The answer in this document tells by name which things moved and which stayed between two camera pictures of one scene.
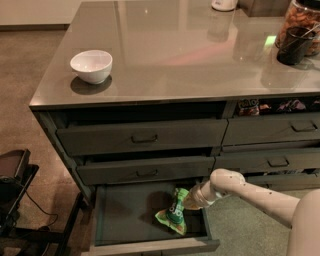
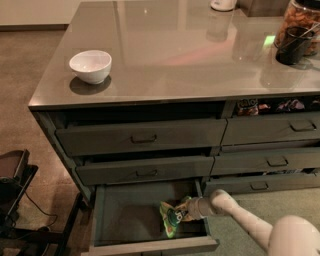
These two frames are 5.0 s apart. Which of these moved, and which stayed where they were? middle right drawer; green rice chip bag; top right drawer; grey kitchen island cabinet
Moved: green rice chip bag
Stayed: top right drawer; middle right drawer; grey kitchen island cabinet
